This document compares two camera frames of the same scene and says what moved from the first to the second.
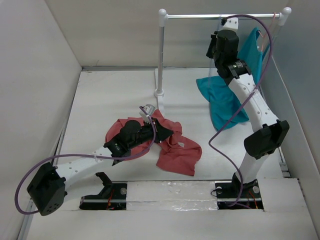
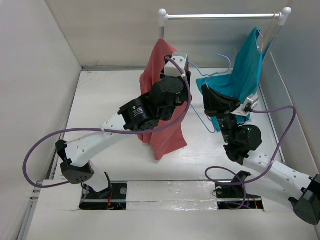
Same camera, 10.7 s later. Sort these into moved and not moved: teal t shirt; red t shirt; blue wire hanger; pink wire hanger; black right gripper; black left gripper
Moved: black left gripper; red t shirt; black right gripper; blue wire hanger
Not moved: teal t shirt; pink wire hanger
